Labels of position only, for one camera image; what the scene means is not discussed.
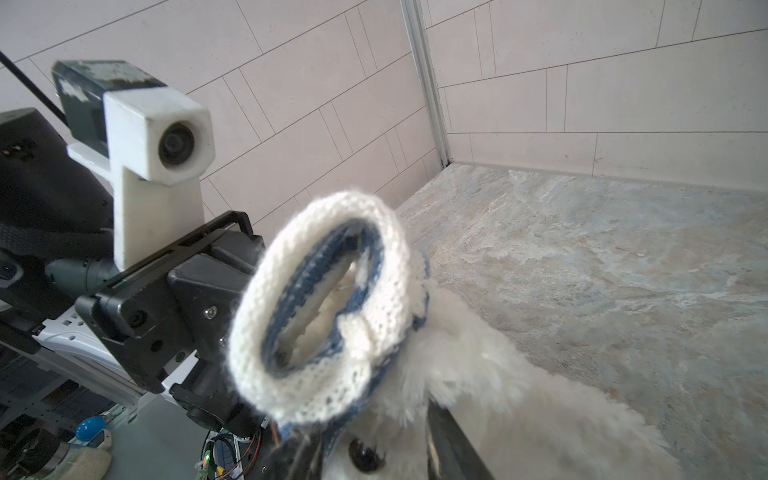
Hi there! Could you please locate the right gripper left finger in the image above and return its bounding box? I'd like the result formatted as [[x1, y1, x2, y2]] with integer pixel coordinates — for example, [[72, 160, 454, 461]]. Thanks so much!
[[257, 434, 324, 480]]

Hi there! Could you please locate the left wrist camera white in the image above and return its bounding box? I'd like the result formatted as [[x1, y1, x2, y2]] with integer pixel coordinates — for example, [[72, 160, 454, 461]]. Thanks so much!
[[52, 60, 215, 270]]

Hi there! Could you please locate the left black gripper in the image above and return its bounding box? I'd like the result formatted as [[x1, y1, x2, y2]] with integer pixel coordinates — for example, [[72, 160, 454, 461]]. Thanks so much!
[[75, 211, 265, 437]]

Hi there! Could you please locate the white teddy bear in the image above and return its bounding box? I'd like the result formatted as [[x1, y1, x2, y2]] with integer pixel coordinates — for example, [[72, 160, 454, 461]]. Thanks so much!
[[281, 251, 685, 480]]

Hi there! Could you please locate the blue white striped sweater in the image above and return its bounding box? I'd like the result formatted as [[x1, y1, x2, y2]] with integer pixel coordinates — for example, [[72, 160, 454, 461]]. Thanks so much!
[[226, 190, 429, 441]]

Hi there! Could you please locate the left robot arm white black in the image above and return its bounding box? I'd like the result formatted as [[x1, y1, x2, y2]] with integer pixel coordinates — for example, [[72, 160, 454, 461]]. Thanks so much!
[[1, 108, 264, 437]]

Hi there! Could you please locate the left corner aluminium post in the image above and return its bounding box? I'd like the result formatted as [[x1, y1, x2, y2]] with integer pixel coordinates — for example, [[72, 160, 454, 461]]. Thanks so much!
[[400, 0, 451, 169]]

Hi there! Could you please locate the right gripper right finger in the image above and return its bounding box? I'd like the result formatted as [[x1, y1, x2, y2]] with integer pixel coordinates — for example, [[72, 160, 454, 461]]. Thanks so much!
[[427, 401, 494, 480]]

